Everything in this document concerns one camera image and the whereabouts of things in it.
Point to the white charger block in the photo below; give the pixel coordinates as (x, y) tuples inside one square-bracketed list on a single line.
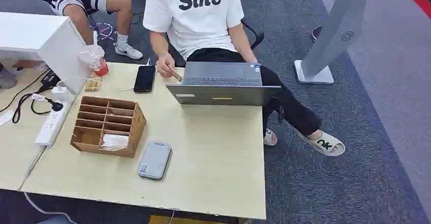
[(62, 94)]

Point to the person's right hand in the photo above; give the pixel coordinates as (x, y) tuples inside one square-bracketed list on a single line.
[(165, 64)]

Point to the grey floor stand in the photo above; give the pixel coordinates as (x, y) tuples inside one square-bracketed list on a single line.
[(336, 30)]

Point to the white power strip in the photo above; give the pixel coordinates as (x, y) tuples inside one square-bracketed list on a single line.
[(52, 125)]

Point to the wooden card box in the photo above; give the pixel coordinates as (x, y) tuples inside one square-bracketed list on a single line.
[(133, 128)]

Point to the grey laptop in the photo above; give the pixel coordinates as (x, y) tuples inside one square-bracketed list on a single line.
[(222, 94)]

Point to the black power adapter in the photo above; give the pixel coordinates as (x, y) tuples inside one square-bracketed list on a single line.
[(50, 80)]

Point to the seated person in white shirt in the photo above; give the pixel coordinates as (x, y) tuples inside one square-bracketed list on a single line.
[(195, 24)]

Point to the white desk cabinet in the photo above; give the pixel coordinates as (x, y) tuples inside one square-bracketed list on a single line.
[(40, 34)]

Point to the drink cup in plastic bag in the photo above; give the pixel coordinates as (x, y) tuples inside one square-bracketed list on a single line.
[(94, 57)]

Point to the small printed card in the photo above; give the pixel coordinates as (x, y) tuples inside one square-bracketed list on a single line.
[(176, 76)]

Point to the white sneaker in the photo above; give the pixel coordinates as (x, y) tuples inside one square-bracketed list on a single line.
[(129, 51)]

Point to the small snack packet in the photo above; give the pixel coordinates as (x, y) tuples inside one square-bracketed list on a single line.
[(93, 84)]

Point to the black smartphone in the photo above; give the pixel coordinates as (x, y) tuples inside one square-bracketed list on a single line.
[(144, 78)]

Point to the grey flat card reader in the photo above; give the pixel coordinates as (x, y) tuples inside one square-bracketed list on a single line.
[(155, 161)]

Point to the cream slipper with black print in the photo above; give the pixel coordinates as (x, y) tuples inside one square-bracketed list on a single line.
[(270, 137), (325, 144)]

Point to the white paper label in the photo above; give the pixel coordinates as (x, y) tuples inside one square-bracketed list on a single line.
[(6, 117)]

